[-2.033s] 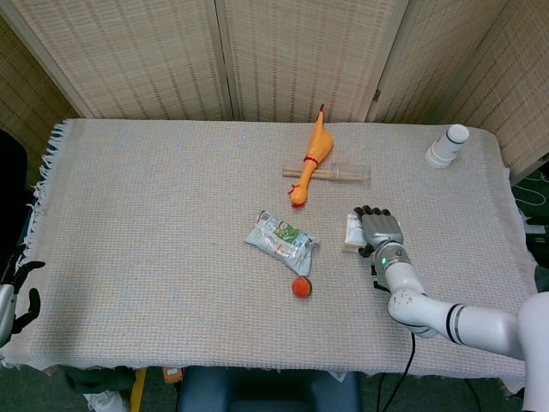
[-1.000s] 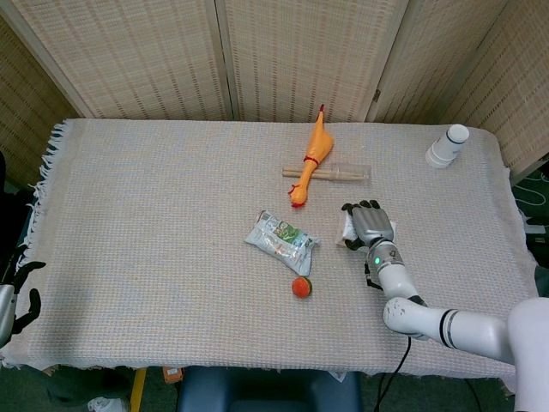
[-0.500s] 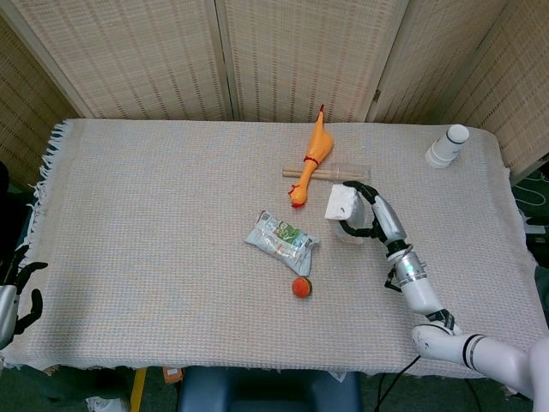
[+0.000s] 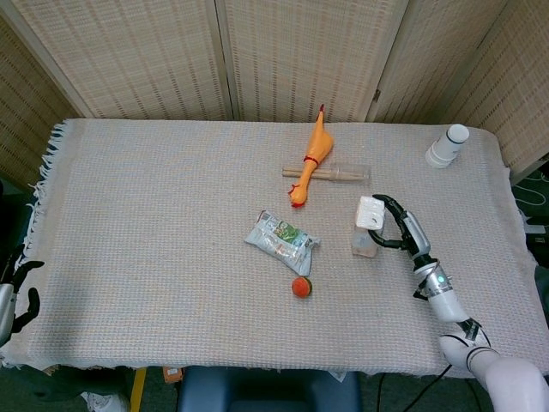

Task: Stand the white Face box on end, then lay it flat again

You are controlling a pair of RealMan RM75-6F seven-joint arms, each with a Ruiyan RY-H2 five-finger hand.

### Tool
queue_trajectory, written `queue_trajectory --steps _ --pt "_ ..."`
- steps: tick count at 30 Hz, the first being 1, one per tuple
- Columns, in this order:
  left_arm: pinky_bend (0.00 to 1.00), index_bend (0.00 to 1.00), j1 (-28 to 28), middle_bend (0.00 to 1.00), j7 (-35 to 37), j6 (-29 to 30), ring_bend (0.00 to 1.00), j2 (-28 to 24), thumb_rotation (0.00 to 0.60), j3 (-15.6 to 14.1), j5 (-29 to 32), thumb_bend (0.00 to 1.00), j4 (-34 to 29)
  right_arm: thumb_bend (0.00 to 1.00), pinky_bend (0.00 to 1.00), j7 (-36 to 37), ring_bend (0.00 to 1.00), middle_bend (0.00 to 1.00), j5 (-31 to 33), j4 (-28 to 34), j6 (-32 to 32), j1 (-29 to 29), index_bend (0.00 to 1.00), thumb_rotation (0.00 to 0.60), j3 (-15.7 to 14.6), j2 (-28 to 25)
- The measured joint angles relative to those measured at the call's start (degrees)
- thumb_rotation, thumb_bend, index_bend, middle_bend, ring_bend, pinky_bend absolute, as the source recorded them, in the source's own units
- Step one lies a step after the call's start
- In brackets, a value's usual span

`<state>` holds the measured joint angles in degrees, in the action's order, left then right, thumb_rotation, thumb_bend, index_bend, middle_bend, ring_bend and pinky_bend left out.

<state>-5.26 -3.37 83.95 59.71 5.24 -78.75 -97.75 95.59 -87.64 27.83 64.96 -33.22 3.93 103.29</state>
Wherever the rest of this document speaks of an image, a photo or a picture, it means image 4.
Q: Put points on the orange green ball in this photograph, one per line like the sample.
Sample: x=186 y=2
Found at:
x=301 y=287

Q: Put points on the wooden rolling pin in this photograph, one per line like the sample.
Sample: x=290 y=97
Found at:
x=293 y=172

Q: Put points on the yellow post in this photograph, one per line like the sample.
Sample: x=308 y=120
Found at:
x=137 y=390

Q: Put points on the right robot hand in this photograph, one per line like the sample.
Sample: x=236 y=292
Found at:
x=414 y=232

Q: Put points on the white shoe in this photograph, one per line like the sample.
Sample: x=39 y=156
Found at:
x=107 y=402

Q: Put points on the silver snack bag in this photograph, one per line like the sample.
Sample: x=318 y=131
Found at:
x=279 y=242

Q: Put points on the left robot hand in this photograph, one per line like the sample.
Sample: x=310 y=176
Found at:
x=6 y=300

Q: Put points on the yellow rubber chicken toy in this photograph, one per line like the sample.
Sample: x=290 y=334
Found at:
x=318 y=146

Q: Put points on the beige woven tablecloth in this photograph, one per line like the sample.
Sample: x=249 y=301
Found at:
x=171 y=257

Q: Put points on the blue padded seat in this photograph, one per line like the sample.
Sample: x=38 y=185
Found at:
x=266 y=392

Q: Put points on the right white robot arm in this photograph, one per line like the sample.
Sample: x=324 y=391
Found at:
x=446 y=300

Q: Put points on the woven folding screen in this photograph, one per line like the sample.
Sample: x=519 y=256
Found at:
x=141 y=56

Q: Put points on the orange box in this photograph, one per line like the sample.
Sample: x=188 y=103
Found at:
x=173 y=374

